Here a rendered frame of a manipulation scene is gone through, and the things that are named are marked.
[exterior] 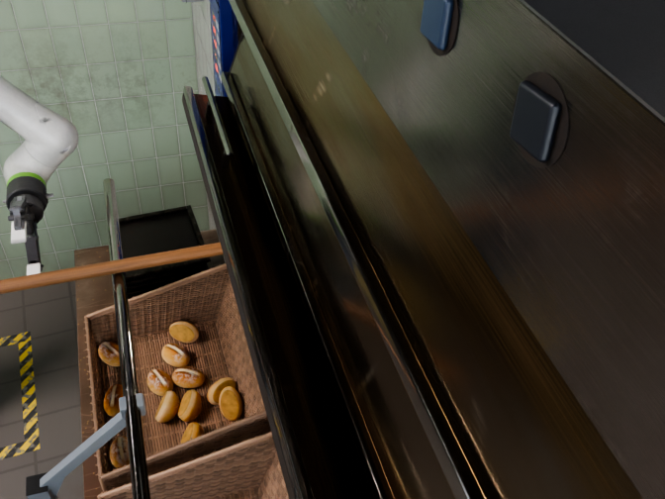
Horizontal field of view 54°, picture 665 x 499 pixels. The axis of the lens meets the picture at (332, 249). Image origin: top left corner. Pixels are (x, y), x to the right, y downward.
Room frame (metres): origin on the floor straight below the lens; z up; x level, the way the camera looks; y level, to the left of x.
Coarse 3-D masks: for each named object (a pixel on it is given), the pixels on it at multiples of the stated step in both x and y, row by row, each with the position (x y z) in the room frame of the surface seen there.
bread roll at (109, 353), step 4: (104, 344) 1.22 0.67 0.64; (108, 344) 1.22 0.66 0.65; (112, 344) 1.22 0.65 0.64; (116, 344) 1.24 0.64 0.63; (100, 348) 1.21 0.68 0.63; (104, 348) 1.21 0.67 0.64; (108, 348) 1.21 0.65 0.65; (112, 348) 1.21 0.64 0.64; (116, 348) 1.21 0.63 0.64; (100, 352) 1.20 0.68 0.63; (104, 352) 1.19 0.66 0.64; (108, 352) 1.19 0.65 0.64; (112, 352) 1.19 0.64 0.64; (116, 352) 1.20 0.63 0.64; (100, 356) 1.19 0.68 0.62; (104, 356) 1.19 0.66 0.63; (108, 356) 1.18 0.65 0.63; (112, 356) 1.18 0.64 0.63; (116, 356) 1.19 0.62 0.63; (104, 360) 1.18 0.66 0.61; (108, 360) 1.18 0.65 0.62; (112, 360) 1.18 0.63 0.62; (116, 360) 1.18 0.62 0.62; (108, 364) 1.18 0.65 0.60; (112, 364) 1.17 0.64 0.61; (116, 364) 1.17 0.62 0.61
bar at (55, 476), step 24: (120, 240) 1.15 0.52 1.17; (120, 288) 0.98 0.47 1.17; (120, 312) 0.91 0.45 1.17; (120, 336) 0.85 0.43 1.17; (120, 360) 0.79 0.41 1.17; (120, 408) 0.68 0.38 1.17; (144, 408) 0.69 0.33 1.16; (96, 432) 0.68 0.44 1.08; (72, 456) 0.65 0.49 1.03; (144, 456) 0.59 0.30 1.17; (48, 480) 0.62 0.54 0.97; (144, 480) 0.54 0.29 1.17
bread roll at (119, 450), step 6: (120, 438) 0.92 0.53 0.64; (126, 438) 0.92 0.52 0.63; (114, 444) 0.90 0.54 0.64; (120, 444) 0.90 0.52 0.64; (126, 444) 0.90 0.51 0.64; (114, 450) 0.88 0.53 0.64; (120, 450) 0.87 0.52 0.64; (126, 450) 0.88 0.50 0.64; (114, 456) 0.86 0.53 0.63; (120, 456) 0.86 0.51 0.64; (126, 456) 0.86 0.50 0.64; (114, 462) 0.85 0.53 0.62; (120, 462) 0.85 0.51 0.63; (126, 462) 0.85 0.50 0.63
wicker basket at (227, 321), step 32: (160, 288) 1.34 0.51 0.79; (192, 288) 1.37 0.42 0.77; (224, 288) 1.41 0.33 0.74; (96, 320) 1.26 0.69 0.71; (160, 320) 1.33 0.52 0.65; (192, 320) 1.37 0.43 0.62; (224, 320) 1.36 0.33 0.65; (96, 352) 1.21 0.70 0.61; (192, 352) 1.26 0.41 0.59; (224, 352) 1.27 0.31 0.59; (96, 384) 1.02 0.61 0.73; (256, 384) 1.06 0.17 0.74; (96, 416) 0.92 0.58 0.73; (256, 416) 0.90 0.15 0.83; (160, 448) 0.93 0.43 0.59; (192, 448) 0.84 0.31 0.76; (224, 448) 0.87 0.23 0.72; (128, 480) 0.78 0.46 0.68
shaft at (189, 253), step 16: (144, 256) 1.06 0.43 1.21; (160, 256) 1.06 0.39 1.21; (176, 256) 1.07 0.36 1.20; (192, 256) 1.08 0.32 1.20; (208, 256) 1.10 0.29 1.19; (48, 272) 0.98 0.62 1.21; (64, 272) 0.99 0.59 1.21; (80, 272) 0.99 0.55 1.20; (96, 272) 1.00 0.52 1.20; (112, 272) 1.01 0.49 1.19; (0, 288) 0.93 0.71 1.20; (16, 288) 0.94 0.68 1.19
